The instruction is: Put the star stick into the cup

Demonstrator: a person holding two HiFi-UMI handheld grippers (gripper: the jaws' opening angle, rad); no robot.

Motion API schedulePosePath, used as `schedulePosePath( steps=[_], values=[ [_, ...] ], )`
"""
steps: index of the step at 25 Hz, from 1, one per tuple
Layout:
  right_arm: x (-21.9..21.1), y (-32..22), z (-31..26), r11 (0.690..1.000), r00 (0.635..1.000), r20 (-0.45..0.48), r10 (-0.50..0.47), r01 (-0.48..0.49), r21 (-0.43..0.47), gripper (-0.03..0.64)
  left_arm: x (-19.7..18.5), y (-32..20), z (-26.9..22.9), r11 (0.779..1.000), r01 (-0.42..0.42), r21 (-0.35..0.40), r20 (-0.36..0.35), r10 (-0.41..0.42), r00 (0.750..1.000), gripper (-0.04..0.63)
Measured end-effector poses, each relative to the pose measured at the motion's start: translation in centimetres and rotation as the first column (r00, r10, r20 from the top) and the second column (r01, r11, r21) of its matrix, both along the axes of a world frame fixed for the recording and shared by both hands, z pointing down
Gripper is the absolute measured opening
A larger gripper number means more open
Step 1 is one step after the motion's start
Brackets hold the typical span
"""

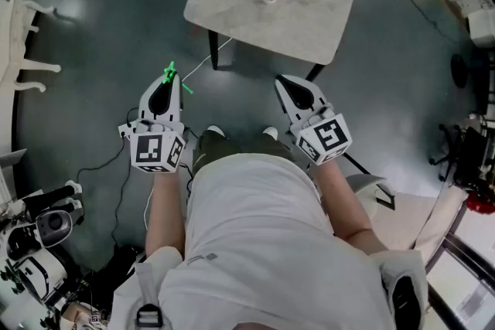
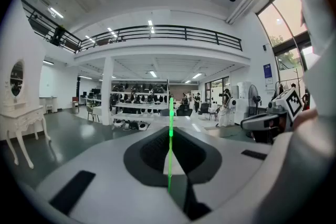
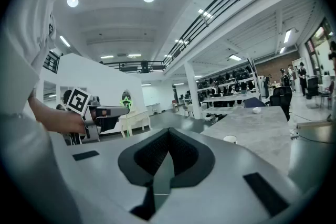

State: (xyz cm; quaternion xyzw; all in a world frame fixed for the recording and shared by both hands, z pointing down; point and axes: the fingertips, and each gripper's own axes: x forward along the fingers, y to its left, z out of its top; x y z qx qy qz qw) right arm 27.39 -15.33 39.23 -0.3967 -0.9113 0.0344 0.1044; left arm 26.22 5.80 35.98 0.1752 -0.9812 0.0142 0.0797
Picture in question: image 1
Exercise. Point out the black table leg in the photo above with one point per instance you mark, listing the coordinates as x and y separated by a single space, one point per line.
214 50
314 72

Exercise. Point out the white and black robot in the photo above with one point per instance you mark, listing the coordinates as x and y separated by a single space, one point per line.
50 224

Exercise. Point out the person's left hand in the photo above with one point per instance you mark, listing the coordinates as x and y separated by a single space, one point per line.
154 126

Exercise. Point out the white storage box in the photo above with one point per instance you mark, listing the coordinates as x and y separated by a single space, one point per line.
483 27

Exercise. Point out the black shoulder pad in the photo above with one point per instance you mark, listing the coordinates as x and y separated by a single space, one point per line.
404 297

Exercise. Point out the person's left forearm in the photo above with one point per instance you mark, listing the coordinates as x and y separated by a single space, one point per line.
166 212

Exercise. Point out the person's right white shoe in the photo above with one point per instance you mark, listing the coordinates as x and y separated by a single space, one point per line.
270 132

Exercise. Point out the white carved bench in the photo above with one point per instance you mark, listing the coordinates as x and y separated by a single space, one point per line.
15 42

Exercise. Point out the red object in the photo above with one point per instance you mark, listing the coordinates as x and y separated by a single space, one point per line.
481 203

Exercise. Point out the person's olive shorts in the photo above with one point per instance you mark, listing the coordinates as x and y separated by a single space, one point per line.
216 150

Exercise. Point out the person's right hand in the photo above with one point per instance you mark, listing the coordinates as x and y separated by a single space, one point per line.
323 115

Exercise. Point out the person's white t-shirt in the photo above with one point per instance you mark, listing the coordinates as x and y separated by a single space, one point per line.
263 243

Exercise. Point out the green plastic stirrer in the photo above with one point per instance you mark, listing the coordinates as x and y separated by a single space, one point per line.
169 70

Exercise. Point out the person's right forearm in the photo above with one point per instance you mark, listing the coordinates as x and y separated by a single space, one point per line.
344 205

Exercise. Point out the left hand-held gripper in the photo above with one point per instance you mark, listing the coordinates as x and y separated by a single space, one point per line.
149 152

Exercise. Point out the person's white shoe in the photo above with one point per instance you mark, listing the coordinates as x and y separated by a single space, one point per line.
216 130
270 132

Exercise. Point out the person's left white shoe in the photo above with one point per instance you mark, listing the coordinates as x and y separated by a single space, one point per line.
216 130

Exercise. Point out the black round stand base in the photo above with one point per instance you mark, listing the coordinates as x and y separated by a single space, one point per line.
459 70

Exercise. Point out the black office chair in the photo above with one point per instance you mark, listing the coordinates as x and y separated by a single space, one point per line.
468 150

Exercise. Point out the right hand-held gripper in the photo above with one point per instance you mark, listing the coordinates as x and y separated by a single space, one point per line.
328 137

